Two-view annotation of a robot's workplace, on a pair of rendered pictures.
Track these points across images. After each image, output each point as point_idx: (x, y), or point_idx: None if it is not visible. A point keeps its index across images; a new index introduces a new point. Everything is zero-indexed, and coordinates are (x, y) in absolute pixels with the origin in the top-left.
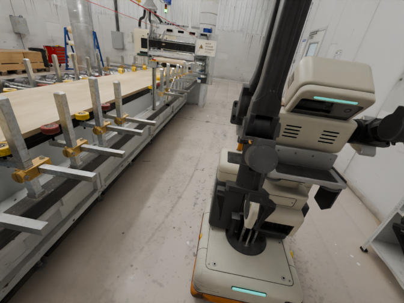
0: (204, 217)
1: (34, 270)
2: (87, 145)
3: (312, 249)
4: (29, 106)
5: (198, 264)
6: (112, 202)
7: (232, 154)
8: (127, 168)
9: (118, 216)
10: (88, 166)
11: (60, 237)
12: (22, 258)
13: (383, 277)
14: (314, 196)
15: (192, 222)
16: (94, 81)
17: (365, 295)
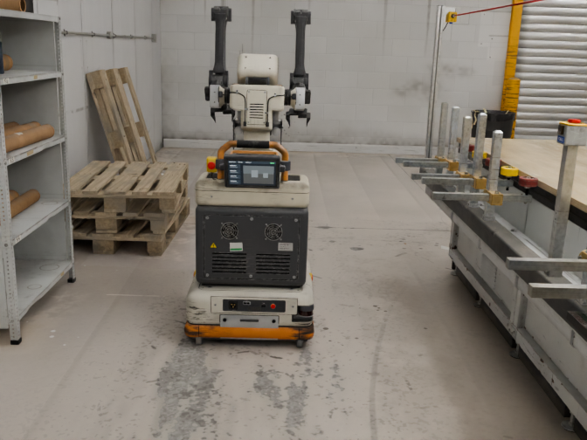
0: (311, 285)
1: (475, 298)
2: (454, 175)
3: (119, 336)
4: (585, 170)
5: (307, 260)
6: (489, 354)
7: (293, 179)
8: (557, 407)
9: (453, 340)
10: (453, 200)
11: (486, 305)
12: (479, 272)
13: (30, 324)
14: (233, 147)
15: (328, 345)
16: (478, 117)
17: (86, 312)
